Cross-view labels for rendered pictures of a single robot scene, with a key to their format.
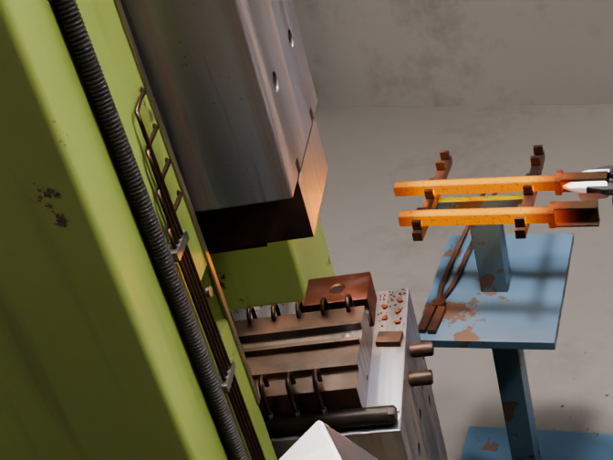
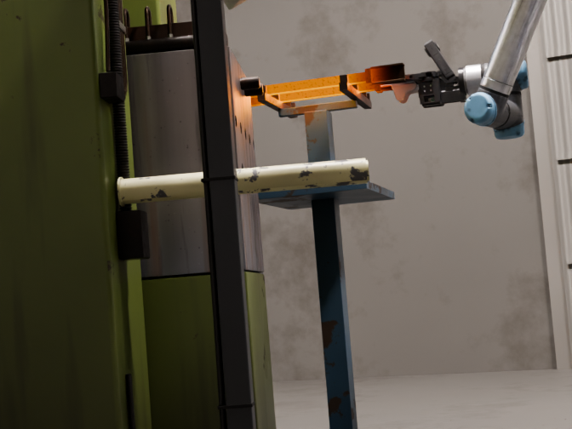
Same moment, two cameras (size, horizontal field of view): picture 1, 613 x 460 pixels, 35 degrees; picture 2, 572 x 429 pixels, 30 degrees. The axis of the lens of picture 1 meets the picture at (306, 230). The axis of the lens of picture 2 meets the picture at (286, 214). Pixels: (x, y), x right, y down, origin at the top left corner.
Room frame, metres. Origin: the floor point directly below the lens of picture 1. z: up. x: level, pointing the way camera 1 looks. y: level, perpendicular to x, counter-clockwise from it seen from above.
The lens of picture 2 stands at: (-0.91, 0.28, 0.42)
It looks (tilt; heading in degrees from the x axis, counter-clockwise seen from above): 4 degrees up; 348
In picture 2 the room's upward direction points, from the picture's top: 5 degrees counter-clockwise
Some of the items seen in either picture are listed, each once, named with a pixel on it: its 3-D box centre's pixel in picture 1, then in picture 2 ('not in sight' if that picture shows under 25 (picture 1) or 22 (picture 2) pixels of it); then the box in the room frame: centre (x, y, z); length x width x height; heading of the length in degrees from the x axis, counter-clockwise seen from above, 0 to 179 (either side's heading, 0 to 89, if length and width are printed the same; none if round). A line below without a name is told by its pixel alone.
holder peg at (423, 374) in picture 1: (420, 378); (249, 82); (1.30, -0.12, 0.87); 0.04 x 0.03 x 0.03; 75
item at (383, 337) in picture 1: (389, 339); not in sight; (1.37, -0.09, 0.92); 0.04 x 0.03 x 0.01; 67
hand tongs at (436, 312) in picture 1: (462, 252); not in sight; (1.93, -0.34, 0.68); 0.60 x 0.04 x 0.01; 149
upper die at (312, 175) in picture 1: (183, 193); not in sight; (1.35, 0.17, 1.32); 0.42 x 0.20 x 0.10; 75
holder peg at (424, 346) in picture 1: (421, 349); (254, 89); (1.38, -0.14, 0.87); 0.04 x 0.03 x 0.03; 75
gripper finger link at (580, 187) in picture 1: (587, 195); (398, 89); (1.66, -0.57, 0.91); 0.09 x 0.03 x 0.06; 66
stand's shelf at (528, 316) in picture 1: (497, 287); (324, 196); (1.77, -0.38, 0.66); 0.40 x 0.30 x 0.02; 153
